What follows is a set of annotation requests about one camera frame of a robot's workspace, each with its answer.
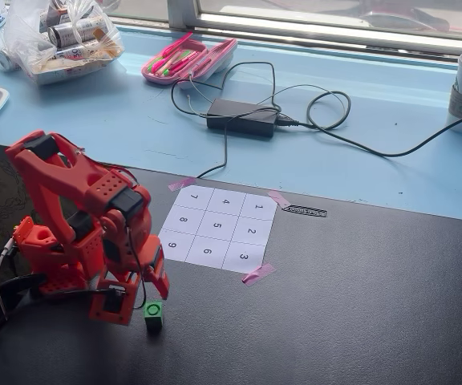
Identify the pink tape piece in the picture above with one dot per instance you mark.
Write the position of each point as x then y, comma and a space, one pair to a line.
258, 274
278, 198
181, 183

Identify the grey window frame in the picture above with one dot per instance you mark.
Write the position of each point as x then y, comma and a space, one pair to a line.
183, 12

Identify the clear plastic bag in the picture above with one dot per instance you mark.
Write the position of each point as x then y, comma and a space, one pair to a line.
22, 32

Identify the pink green marker pen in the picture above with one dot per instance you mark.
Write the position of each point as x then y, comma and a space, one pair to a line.
171, 64

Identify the red wrist camera mount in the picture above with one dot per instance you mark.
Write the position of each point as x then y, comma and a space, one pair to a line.
124, 313

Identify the black power adapter brick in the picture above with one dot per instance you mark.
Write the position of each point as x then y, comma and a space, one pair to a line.
241, 118

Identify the red robot arm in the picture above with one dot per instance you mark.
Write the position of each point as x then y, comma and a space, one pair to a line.
54, 176

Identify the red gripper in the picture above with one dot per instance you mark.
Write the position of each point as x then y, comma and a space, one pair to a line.
156, 262

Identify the pink pencil case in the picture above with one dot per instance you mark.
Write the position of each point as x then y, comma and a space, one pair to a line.
215, 60

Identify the silver drink can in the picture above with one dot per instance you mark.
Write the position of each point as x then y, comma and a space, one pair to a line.
6, 60
54, 12
70, 33

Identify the white numbered grid paper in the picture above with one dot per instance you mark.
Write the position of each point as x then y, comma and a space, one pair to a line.
231, 216

